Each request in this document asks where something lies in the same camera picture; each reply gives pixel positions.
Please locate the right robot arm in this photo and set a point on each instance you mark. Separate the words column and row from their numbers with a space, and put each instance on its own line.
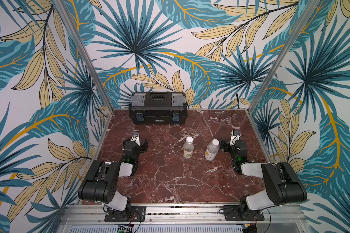
column 281, row 183

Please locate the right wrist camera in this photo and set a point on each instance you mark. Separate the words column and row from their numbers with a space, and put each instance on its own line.
column 235, row 135

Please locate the small clear bottle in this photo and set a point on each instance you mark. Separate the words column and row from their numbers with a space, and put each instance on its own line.
column 188, row 149

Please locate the right aluminium corner post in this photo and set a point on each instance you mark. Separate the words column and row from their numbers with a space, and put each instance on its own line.
column 302, row 20

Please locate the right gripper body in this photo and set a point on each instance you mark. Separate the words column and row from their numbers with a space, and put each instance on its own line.
column 226, row 146

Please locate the aluminium corner post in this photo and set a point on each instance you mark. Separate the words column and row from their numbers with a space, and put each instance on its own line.
column 69, row 23
column 302, row 20

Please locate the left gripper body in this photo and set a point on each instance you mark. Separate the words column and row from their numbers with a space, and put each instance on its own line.
column 142, row 148

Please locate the aluminium front rail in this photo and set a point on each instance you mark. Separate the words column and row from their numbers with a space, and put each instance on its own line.
column 184, row 218

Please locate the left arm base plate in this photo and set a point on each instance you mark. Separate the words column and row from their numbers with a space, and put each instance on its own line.
column 130, row 214

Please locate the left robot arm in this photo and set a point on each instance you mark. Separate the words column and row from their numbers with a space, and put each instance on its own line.
column 101, row 181

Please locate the black plastic toolbox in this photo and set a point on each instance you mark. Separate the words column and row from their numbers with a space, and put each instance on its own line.
column 158, row 108

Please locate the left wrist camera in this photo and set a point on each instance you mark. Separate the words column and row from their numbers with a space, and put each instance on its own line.
column 136, row 137

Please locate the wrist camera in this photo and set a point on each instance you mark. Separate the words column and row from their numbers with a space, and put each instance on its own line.
column 235, row 135
column 136, row 137

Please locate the large white label bottle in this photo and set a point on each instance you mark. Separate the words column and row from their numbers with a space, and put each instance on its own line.
column 211, row 152

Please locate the left aluminium corner post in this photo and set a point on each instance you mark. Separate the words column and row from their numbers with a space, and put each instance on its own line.
column 69, row 23

